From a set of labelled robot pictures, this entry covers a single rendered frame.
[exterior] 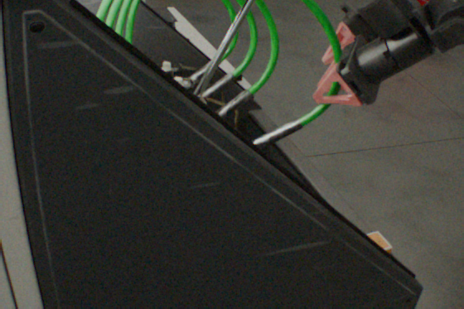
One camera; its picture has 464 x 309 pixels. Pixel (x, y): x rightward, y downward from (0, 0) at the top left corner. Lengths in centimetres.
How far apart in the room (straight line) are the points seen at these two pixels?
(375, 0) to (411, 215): 214
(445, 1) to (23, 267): 61
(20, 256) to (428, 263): 214
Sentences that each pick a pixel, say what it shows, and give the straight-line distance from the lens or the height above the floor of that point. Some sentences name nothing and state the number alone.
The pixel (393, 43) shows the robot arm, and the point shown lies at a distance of 79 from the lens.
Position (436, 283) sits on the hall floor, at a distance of 247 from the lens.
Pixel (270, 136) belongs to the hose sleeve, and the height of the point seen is 114.
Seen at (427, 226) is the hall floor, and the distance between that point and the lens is 277.
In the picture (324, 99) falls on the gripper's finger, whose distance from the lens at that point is 86.
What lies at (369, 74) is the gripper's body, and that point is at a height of 127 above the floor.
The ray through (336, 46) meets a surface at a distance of 84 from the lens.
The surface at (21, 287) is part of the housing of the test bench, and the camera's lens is 63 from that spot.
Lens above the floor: 157
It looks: 29 degrees down
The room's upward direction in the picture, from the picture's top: 5 degrees clockwise
